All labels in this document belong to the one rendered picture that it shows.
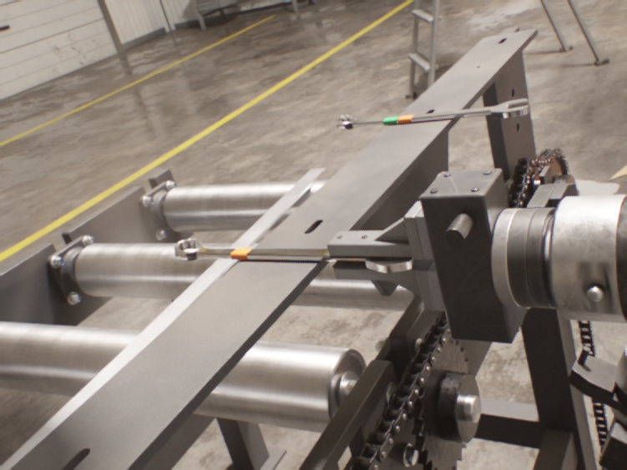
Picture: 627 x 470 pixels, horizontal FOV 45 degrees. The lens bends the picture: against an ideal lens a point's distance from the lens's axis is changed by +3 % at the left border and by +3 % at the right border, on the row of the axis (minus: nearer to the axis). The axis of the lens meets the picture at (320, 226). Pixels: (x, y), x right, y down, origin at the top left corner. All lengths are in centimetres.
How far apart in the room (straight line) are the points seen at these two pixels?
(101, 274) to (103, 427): 107
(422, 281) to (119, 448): 26
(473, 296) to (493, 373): 186
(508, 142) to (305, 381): 59
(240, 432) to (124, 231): 71
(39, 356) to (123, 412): 79
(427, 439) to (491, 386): 149
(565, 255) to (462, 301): 10
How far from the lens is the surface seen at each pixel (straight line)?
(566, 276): 54
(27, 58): 1203
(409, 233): 59
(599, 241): 53
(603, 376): 105
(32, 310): 170
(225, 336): 59
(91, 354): 126
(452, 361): 97
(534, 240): 55
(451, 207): 56
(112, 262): 159
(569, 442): 169
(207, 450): 249
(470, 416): 94
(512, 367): 246
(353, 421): 85
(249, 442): 226
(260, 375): 104
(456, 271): 59
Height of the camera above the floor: 145
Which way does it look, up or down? 23 degrees down
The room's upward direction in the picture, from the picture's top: 16 degrees counter-clockwise
